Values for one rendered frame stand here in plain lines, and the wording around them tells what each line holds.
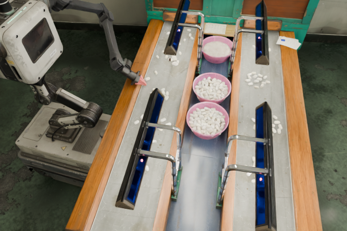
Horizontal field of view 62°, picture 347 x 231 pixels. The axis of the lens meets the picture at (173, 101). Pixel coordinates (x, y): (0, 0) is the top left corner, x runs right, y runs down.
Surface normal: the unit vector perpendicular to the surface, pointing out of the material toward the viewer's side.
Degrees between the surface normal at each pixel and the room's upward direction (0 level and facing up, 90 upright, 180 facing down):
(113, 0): 90
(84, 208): 0
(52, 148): 0
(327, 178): 0
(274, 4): 90
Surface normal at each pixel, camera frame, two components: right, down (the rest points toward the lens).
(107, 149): -0.02, -0.65
